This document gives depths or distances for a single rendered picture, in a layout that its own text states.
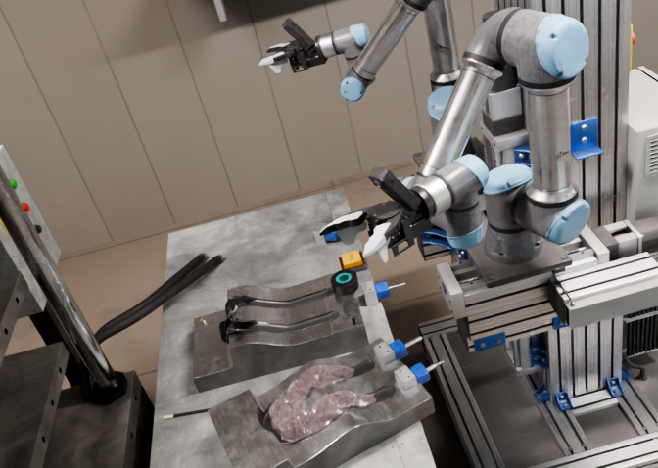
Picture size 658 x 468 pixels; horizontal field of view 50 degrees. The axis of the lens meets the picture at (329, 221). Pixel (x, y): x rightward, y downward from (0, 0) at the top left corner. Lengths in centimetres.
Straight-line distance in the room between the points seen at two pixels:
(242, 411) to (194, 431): 21
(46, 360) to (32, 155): 241
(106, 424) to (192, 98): 233
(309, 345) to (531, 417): 92
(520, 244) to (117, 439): 120
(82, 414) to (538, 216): 139
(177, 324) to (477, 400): 108
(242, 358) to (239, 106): 233
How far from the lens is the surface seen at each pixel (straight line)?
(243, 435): 177
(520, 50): 148
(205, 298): 238
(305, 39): 229
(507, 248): 182
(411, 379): 180
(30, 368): 204
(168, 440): 200
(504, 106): 193
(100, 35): 398
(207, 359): 206
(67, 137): 423
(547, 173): 161
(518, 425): 255
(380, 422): 175
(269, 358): 199
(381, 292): 212
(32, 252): 191
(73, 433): 219
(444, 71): 226
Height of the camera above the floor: 221
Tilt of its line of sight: 34 degrees down
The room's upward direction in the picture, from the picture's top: 15 degrees counter-clockwise
